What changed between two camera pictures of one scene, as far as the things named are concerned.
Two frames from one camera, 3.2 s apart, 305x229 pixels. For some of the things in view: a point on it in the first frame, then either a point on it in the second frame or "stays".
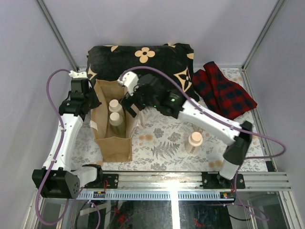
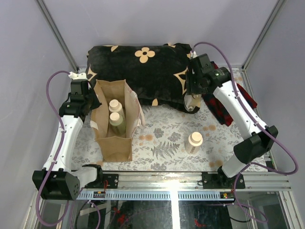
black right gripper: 127,101 -> 190,88
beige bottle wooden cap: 114,106 stays
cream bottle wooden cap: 195,140 stays
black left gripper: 97,103 stays
